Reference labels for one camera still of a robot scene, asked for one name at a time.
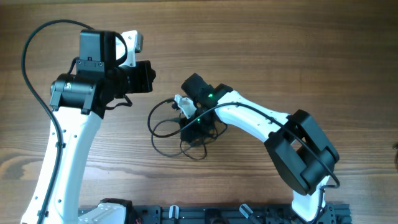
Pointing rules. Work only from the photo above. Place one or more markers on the right grey rail clip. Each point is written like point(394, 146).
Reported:
point(246, 211)

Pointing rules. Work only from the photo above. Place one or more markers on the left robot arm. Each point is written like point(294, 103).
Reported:
point(106, 69)

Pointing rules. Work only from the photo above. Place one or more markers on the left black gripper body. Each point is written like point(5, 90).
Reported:
point(139, 80)

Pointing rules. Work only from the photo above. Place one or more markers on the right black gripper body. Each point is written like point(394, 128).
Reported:
point(189, 134)

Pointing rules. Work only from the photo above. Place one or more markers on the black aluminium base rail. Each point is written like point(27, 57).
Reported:
point(268, 214)

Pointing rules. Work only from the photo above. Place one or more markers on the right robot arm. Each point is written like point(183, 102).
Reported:
point(301, 152)

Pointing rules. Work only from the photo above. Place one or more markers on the grey rail clip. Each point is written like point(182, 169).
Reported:
point(246, 211)
point(174, 212)

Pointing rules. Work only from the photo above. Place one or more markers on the left grey rail clip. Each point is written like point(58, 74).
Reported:
point(174, 212)

